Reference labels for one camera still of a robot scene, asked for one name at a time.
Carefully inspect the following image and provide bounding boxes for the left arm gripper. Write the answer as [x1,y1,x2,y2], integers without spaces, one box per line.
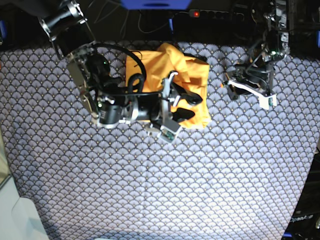
[223,37,290,110]

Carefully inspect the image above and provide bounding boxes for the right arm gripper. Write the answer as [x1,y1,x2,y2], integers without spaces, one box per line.
[95,71,203,144]

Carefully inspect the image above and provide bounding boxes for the yellow T-shirt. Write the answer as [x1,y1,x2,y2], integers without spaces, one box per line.
[134,43,212,130]

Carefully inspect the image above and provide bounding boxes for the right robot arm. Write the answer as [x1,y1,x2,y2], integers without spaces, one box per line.
[39,0,203,143]

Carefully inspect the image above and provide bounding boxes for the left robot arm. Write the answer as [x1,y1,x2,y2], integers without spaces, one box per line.
[222,0,290,110]

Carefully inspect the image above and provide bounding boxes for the blue fan-pattern tablecloth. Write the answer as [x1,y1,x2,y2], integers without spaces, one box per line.
[0,42,320,240]

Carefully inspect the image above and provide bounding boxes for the blue white box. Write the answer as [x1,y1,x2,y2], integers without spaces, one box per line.
[120,0,191,10]

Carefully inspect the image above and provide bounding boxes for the black OpenArm case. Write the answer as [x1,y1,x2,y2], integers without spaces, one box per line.
[282,153,320,240]

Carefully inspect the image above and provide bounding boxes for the black cable bundle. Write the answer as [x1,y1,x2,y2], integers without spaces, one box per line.
[94,42,148,94]

